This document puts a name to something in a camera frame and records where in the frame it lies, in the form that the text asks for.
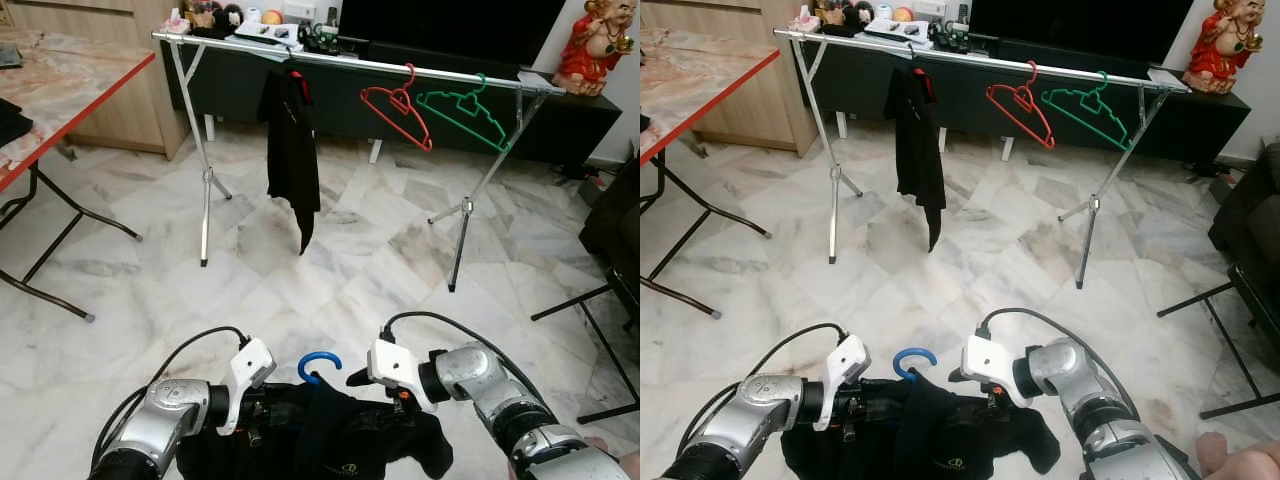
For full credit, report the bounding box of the blue plastic clothes hanger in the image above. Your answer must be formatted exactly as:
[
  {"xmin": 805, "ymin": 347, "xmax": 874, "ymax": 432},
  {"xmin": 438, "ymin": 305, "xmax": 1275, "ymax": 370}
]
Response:
[
  {"xmin": 892, "ymin": 347, "xmax": 939, "ymax": 382},
  {"xmin": 297, "ymin": 350, "xmax": 344, "ymax": 387}
]

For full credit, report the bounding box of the black shirt with knit collar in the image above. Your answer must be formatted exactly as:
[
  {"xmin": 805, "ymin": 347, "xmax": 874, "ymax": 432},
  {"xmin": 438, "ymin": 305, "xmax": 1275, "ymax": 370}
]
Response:
[
  {"xmin": 176, "ymin": 376, "xmax": 455, "ymax": 480},
  {"xmin": 780, "ymin": 372, "xmax": 1062, "ymax": 480}
]

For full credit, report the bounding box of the red plastic clothes hanger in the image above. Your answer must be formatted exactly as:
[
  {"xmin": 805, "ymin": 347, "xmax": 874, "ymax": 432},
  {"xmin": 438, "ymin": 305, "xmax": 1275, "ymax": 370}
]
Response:
[
  {"xmin": 985, "ymin": 60, "xmax": 1056, "ymax": 150},
  {"xmin": 359, "ymin": 63, "xmax": 434, "ymax": 153}
]

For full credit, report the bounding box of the green plastic clothes hanger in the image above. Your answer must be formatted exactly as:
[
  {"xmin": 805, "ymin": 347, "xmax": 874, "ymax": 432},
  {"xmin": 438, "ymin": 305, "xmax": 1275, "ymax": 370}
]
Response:
[
  {"xmin": 1040, "ymin": 70, "xmax": 1131, "ymax": 151},
  {"xmin": 415, "ymin": 73, "xmax": 509, "ymax": 153}
]

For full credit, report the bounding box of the black shirt with red label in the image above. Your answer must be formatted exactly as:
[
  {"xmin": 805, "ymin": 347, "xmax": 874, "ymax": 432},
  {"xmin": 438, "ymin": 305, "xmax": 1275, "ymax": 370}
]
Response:
[
  {"xmin": 883, "ymin": 64, "xmax": 947, "ymax": 253},
  {"xmin": 257, "ymin": 67, "xmax": 322, "ymax": 256}
]

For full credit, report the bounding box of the black folding chair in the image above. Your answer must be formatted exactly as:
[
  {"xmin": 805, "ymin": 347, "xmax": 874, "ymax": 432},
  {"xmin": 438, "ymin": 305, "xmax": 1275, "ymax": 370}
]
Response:
[
  {"xmin": 530, "ymin": 160, "xmax": 641, "ymax": 425},
  {"xmin": 1157, "ymin": 140, "xmax": 1280, "ymax": 420}
]

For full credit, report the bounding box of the black TV console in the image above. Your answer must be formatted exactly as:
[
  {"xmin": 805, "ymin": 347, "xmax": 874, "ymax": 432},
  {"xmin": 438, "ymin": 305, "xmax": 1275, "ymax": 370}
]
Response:
[
  {"xmin": 160, "ymin": 30, "xmax": 624, "ymax": 168},
  {"xmin": 790, "ymin": 28, "xmax": 1252, "ymax": 166}
]

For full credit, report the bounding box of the silver metal clothes rack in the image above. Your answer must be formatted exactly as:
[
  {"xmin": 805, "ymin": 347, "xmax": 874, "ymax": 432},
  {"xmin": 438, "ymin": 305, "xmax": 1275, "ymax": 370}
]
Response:
[
  {"xmin": 151, "ymin": 29, "xmax": 568, "ymax": 294},
  {"xmin": 773, "ymin": 27, "xmax": 1192, "ymax": 290}
]

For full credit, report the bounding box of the green mug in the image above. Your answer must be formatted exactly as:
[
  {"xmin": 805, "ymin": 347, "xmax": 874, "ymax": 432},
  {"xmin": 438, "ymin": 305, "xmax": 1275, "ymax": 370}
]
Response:
[
  {"xmin": 928, "ymin": 18, "xmax": 973, "ymax": 51},
  {"xmin": 298, "ymin": 20, "xmax": 343, "ymax": 54}
]

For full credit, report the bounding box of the stack of white papers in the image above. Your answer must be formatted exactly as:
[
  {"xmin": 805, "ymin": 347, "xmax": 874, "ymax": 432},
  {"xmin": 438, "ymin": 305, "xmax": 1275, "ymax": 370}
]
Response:
[
  {"xmin": 864, "ymin": 15, "xmax": 933, "ymax": 47},
  {"xmin": 234, "ymin": 18, "xmax": 303, "ymax": 49}
]

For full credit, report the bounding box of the marble-pattern table with red edge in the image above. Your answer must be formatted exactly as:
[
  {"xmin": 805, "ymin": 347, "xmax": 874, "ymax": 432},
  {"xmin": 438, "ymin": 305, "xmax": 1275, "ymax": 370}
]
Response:
[
  {"xmin": 0, "ymin": 30, "xmax": 158, "ymax": 323},
  {"xmin": 640, "ymin": 28, "xmax": 782, "ymax": 319}
]

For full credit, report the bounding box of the black flat-screen TV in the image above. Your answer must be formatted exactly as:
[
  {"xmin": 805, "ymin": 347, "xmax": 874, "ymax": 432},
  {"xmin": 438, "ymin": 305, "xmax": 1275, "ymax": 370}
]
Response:
[
  {"xmin": 967, "ymin": 0, "xmax": 1196, "ymax": 66},
  {"xmin": 336, "ymin": 0, "xmax": 569, "ymax": 68}
]

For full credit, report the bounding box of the red and gold figurine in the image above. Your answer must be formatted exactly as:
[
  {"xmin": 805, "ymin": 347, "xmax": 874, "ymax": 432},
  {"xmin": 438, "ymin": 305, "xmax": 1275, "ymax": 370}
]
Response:
[
  {"xmin": 1182, "ymin": 0, "xmax": 1266, "ymax": 95},
  {"xmin": 553, "ymin": 0, "xmax": 639, "ymax": 98}
]

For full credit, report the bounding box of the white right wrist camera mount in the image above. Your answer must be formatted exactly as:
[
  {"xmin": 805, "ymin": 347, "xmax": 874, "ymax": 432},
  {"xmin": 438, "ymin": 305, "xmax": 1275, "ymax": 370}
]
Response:
[
  {"xmin": 366, "ymin": 338, "xmax": 438, "ymax": 413},
  {"xmin": 961, "ymin": 334, "xmax": 1031, "ymax": 407}
]

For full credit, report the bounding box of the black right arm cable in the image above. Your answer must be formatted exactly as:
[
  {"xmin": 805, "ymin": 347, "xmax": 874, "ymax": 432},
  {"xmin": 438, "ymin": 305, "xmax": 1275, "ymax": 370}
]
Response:
[
  {"xmin": 976, "ymin": 307, "xmax": 1141, "ymax": 416},
  {"xmin": 381, "ymin": 311, "xmax": 546, "ymax": 407}
]

